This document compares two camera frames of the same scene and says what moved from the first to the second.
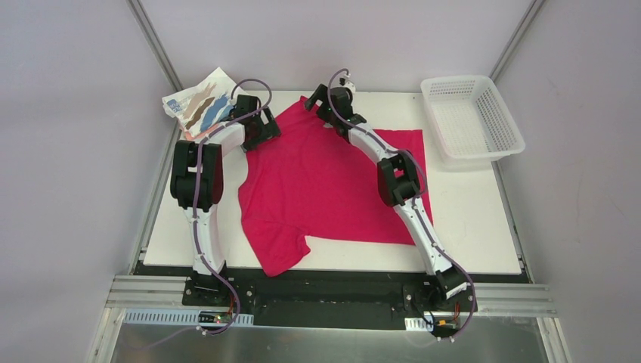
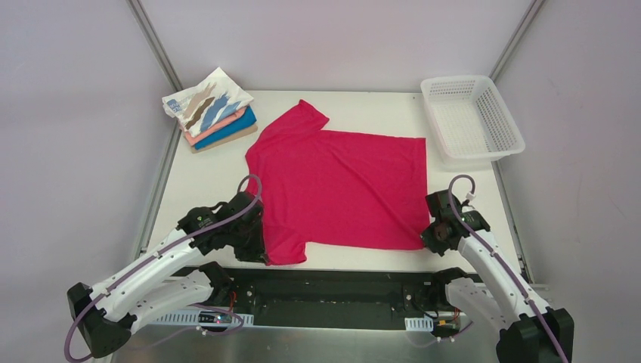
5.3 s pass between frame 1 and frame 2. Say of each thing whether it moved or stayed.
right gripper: moved
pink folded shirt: stayed
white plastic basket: stayed
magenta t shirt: stayed
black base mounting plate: stayed
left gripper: moved
